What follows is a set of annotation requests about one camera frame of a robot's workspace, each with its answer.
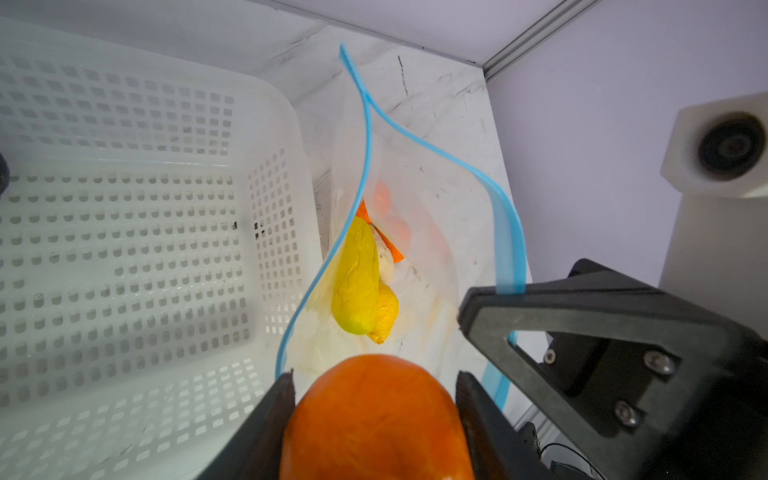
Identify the cream white garlic bulb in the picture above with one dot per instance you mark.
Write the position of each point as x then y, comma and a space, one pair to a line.
385, 258

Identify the orange piece front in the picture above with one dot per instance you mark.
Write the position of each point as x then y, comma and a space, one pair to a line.
363, 214

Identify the clear zip top bag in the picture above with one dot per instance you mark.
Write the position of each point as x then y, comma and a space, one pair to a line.
456, 227

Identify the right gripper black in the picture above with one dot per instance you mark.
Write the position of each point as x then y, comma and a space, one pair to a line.
660, 384

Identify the yellow lemon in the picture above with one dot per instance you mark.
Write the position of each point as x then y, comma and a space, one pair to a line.
387, 311

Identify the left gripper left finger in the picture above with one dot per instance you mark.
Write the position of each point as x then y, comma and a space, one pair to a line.
254, 451

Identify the white plastic perforated basket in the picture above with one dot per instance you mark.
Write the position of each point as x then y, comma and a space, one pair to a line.
157, 235

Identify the small orange tangerine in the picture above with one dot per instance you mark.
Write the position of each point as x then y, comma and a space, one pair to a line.
375, 416

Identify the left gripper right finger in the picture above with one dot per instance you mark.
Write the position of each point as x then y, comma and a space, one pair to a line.
496, 449

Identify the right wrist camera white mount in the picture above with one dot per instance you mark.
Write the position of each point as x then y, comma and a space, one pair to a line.
717, 257

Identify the black round food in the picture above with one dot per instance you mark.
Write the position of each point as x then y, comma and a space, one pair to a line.
4, 175

